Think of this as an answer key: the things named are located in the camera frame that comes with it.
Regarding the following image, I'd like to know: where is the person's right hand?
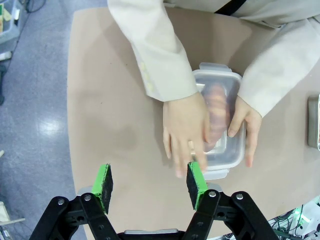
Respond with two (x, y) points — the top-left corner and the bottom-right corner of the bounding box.
(162, 91), (212, 179)

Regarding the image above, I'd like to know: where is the golden brown croissant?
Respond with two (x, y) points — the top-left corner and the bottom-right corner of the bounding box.
(201, 84), (232, 152)

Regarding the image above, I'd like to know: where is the person's left forearm beige sleeve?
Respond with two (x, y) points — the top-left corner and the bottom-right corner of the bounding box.
(236, 17), (320, 119)

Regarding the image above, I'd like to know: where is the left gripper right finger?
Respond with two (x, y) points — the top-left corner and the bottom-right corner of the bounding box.
(183, 161), (280, 240)

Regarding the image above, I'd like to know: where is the person in beige blazer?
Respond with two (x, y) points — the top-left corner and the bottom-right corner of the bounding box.
(162, 0), (320, 29)

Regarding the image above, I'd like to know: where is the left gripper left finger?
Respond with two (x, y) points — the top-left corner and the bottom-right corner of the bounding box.
(28, 163), (118, 240)

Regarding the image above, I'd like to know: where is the bundle of cables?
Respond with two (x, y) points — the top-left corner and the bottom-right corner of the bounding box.
(269, 204), (320, 240)

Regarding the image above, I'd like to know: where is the person's right forearm beige sleeve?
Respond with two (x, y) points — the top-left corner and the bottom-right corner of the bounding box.
(107, 0), (201, 103)

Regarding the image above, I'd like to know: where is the person's left hand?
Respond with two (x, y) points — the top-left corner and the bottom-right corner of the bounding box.
(227, 95), (263, 168)

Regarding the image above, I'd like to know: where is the green grain snack bag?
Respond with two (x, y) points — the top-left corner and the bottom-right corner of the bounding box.
(0, 4), (12, 34)

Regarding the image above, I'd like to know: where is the clear plastic snap lid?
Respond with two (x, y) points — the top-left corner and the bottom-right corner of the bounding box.
(191, 62), (247, 181)

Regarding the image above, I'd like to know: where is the clear plastic storage bin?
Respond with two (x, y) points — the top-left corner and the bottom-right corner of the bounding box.
(0, 0), (21, 46)

